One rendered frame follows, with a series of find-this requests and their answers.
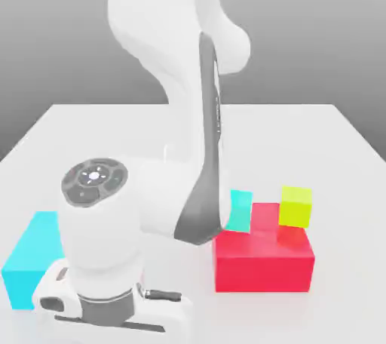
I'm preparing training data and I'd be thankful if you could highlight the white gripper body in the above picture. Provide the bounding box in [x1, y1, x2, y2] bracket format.
[53, 295, 195, 344]

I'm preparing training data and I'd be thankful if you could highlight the small cyan cube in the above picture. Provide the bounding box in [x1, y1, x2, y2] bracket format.
[224, 189, 253, 234]

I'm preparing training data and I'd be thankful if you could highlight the small yellow-green cube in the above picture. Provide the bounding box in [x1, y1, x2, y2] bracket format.
[277, 186, 314, 229]

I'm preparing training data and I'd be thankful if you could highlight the large red box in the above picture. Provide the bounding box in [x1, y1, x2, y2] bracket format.
[212, 202, 317, 293]

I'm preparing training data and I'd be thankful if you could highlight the large cyan box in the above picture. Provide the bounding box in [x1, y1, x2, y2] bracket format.
[1, 210, 66, 311]

